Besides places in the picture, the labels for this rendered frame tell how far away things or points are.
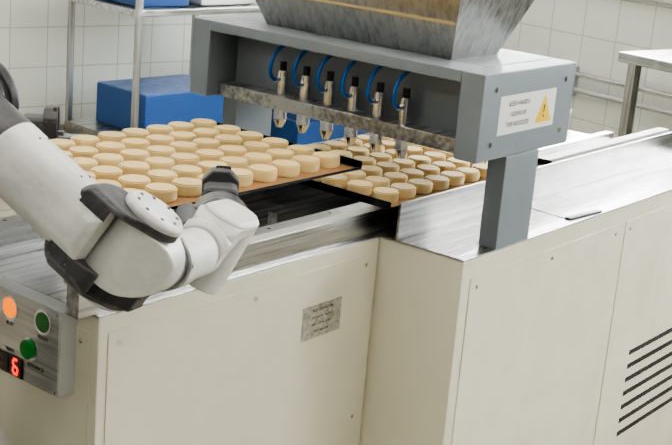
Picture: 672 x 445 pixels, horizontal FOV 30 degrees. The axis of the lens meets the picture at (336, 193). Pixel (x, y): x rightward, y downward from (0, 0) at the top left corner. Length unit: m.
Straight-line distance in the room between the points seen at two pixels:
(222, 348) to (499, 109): 0.65
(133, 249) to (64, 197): 0.10
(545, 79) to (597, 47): 3.76
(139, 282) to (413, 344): 1.00
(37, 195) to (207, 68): 1.20
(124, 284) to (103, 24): 5.14
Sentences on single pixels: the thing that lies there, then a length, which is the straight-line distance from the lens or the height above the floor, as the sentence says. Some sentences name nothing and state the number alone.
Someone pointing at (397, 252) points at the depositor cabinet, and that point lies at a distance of 2.36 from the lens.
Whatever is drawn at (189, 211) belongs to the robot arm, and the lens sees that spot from 1.74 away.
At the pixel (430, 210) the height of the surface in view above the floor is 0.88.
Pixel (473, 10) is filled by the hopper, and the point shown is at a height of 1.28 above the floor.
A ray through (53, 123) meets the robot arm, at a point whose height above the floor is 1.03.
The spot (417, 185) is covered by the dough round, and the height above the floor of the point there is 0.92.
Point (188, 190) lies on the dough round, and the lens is 1.95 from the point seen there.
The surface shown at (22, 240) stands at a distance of 2.16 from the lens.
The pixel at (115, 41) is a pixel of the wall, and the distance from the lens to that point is 6.63.
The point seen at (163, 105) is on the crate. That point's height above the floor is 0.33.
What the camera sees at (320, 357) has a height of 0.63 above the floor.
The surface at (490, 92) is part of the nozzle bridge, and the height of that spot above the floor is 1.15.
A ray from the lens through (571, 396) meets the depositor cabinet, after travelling 2.84.
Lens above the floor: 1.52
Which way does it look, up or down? 15 degrees down
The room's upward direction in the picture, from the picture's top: 5 degrees clockwise
